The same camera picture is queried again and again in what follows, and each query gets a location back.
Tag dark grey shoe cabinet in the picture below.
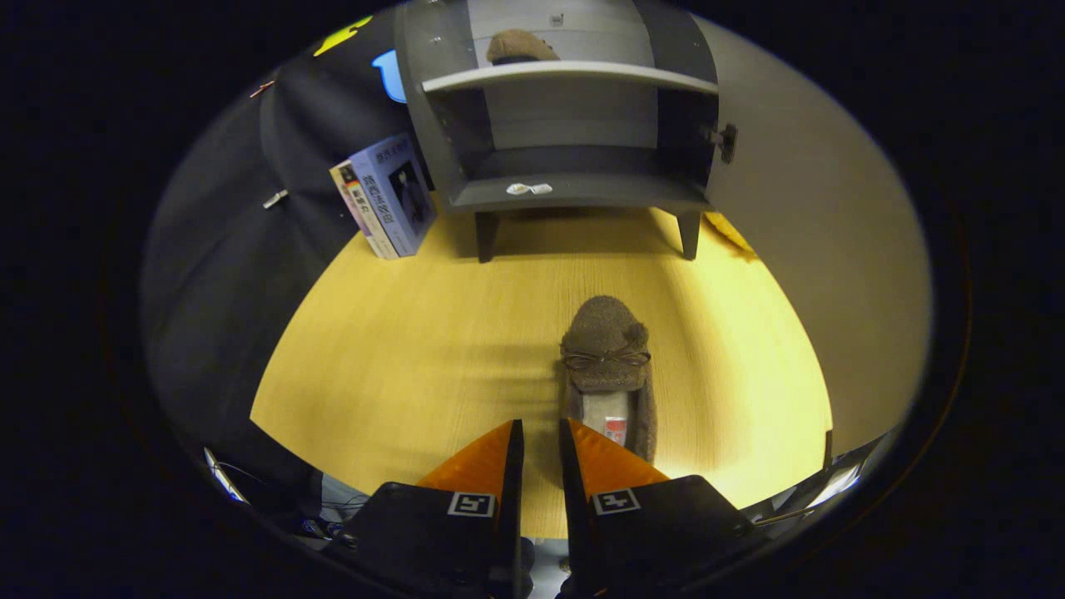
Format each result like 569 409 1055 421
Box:
394 0 741 264

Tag black backdrop cloth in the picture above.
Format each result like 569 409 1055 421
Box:
141 8 433 504

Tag lavender book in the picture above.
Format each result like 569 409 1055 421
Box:
347 133 438 258

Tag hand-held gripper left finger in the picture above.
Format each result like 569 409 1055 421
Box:
324 419 526 599

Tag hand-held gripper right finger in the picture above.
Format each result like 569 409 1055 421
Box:
557 418 766 599

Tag beige shoe cabinet door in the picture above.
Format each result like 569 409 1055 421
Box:
691 12 933 457

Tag brown fuzzy slipper shoe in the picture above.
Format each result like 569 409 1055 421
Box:
559 295 658 465
486 29 561 66

